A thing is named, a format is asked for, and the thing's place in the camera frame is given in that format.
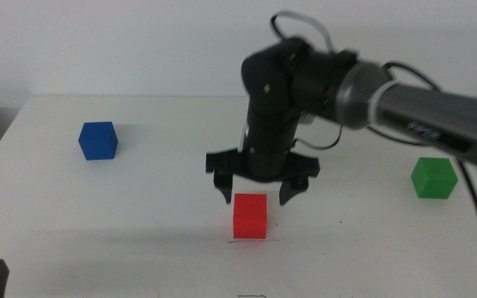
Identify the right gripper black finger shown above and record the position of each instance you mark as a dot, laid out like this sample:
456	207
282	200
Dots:
224	184
291	188

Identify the green cube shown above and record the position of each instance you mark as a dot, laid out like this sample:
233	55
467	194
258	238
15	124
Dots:
434	179

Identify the blue cube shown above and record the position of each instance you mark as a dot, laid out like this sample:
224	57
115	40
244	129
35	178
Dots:
97	141

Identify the red cube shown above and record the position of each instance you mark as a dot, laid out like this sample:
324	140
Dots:
250	217

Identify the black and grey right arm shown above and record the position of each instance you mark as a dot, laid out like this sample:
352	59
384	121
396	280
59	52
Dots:
408	111

